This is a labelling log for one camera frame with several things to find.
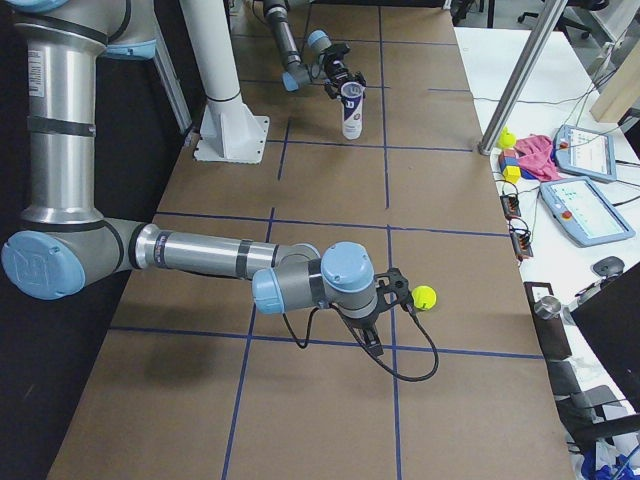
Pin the pink cloth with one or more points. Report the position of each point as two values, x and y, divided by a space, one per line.
535 158

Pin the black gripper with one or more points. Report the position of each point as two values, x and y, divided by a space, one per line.
336 70
361 324

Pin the lower blue teach pendant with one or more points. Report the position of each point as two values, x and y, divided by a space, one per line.
583 212

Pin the white Wilson tennis ball can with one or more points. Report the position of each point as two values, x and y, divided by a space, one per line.
352 95

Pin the yellow toy block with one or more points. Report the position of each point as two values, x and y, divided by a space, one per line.
511 173

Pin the upper blue teach pendant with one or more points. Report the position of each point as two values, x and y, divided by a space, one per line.
580 151

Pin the silver aluminium frame post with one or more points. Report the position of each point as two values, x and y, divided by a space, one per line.
532 50

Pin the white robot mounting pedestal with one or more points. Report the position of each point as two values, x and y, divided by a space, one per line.
229 131

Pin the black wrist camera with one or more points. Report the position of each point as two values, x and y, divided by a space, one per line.
392 288
337 51

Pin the blue teach pendant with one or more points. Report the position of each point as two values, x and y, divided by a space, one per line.
583 212
580 151

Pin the yellow tennis ball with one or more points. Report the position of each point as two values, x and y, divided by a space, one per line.
424 297

